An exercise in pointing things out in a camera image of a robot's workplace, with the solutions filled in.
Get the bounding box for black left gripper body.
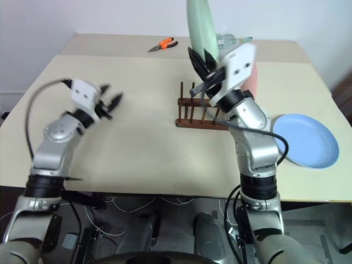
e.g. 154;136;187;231
95;100;115;120

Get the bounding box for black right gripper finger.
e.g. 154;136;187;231
203;48;218;72
187;46;208;81

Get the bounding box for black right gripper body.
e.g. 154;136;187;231
189;68;227;100

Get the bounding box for green plate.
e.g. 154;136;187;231
186;0;221;65

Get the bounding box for wooden dish rack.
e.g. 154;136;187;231
174;80;234;131

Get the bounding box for pink plate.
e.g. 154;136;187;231
241;61;261;98

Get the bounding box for blue plate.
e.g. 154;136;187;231
272;113;340;169

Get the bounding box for dark rounded grey shape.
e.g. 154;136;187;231
115;211;162;255
192;213;229;260

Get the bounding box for black round rim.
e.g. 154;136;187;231
95;250;218;264

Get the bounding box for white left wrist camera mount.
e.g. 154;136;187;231
69;79;101;123

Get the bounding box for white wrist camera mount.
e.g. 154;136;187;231
210;42;258;107
69;79;101;123

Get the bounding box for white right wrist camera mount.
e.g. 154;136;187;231
210;42;258;107

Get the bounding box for orange handled pliers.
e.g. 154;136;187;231
147;37;179;53

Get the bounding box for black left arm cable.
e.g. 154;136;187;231
26;78;74;161

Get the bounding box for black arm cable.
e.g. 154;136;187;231
214;118;289;166
26;78;74;161

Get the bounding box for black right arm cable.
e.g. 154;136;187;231
214;118;289;166

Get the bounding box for white wires under table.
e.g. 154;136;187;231
82;195;199;240

